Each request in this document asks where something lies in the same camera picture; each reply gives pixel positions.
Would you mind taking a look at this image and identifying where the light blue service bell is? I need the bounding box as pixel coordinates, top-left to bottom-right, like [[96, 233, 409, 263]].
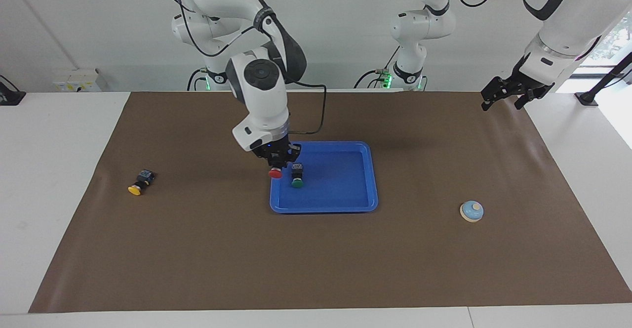
[[460, 200, 484, 223]]

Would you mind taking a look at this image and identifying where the yellow push button switch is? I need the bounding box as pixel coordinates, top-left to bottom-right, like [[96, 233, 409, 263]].
[[128, 169, 155, 196]]

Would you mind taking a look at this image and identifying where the blue plastic tray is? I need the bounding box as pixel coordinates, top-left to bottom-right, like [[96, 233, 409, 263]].
[[270, 141, 379, 214]]

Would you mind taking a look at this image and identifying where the black tripod stand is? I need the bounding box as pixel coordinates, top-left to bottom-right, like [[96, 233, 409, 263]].
[[575, 51, 632, 106]]

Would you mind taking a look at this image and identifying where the brown table mat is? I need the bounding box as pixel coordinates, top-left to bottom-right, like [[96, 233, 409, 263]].
[[28, 90, 632, 314]]

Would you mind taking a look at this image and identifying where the black desk stand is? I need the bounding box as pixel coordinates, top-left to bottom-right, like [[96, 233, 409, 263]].
[[0, 75, 26, 106]]

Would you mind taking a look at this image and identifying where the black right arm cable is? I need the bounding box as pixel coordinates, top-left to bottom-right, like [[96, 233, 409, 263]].
[[157, 0, 327, 136]]

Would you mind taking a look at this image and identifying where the black left base cable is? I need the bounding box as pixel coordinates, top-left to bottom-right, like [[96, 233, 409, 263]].
[[354, 45, 401, 89]]

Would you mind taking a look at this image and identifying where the black base cable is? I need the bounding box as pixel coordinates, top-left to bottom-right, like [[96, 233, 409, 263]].
[[354, 45, 401, 89], [187, 68, 207, 91]]

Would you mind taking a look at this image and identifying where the black right base cable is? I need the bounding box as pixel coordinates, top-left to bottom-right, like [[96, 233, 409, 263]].
[[187, 68, 207, 91]]

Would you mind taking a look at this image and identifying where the white wall socket box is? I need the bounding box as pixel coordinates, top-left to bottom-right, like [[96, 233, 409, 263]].
[[52, 68, 107, 92]]

